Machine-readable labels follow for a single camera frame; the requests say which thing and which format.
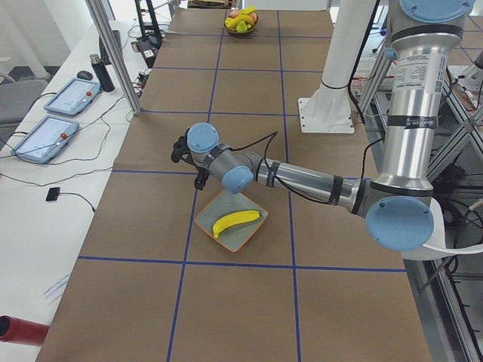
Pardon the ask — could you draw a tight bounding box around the blue teach pendant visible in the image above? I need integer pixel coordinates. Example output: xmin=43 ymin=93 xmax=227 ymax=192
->
xmin=11 ymin=115 xmax=79 ymax=164
xmin=44 ymin=78 xmax=101 ymax=117

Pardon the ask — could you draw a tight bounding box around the grey square plate orange rim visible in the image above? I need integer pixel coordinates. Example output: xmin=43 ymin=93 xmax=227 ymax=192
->
xmin=195 ymin=191 xmax=268 ymax=253

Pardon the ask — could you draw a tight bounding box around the blue teach pendant far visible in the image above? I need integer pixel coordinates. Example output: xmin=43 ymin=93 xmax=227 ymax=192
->
xmin=44 ymin=78 xmax=101 ymax=117

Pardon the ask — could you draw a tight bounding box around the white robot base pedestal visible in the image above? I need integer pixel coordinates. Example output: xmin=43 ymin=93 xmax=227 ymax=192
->
xmin=298 ymin=0 xmax=379 ymax=134

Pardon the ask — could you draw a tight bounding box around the black water bottle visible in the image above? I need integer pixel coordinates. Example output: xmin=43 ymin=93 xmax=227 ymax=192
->
xmin=90 ymin=54 xmax=115 ymax=92

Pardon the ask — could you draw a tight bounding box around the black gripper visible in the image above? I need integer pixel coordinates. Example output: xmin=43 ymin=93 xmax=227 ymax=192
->
xmin=185 ymin=151 xmax=210 ymax=189

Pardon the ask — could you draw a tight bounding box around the green pear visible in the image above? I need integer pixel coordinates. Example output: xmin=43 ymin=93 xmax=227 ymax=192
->
xmin=235 ymin=20 xmax=250 ymax=33

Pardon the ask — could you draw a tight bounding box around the aluminium frame post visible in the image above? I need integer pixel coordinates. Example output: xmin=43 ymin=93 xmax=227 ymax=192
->
xmin=85 ymin=0 xmax=140 ymax=115

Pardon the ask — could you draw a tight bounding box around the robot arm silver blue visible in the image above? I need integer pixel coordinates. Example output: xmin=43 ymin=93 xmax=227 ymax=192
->
xmin=171 ymin=1 xmax=473 ymax=253

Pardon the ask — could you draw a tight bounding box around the red cylinder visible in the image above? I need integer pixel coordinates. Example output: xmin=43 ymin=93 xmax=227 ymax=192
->
xmin=1 ymin=315 xmax=50 ymax=346

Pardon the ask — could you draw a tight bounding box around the blue teach pendant near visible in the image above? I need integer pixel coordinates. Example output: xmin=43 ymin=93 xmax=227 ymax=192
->
xmin=11 ymin=115 xmax=79 ymax=164

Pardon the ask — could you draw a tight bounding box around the brown wicker basket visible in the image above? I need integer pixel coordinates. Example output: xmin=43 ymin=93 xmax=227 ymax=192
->
xmin=223 ymin=19 xmax=257 ymax=37

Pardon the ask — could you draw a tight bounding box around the pink red apple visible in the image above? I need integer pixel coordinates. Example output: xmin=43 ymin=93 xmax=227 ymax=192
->
xmin=249 ymin=12 xmax=258 ymax=23

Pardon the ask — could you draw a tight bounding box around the small black box device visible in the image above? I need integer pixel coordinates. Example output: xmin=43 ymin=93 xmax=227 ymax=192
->
xmin=45 ymin=187 xmax=60 ymax=202

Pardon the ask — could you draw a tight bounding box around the yellow banana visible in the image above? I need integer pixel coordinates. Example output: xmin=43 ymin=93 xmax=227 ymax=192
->
xmin=224 ymin=15 xmax=253 ymax=29
xmin=239 ymin=6 xmax=255 ymax=15
xmin=212 ymin=210 xmax=261 ymax=238

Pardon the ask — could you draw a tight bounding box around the white chair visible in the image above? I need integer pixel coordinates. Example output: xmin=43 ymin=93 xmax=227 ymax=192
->
xmin=401 ymin=198 xmax=482 ymax=261

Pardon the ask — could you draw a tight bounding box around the black computer mouse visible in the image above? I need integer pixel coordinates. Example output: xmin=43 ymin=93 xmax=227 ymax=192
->
xmin=76 ymin=70 xmax=93 ymax=81

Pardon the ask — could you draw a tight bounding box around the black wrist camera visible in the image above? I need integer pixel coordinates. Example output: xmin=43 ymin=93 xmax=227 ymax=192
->
xmin=171 ymin=136 xmax=190 ymax=163

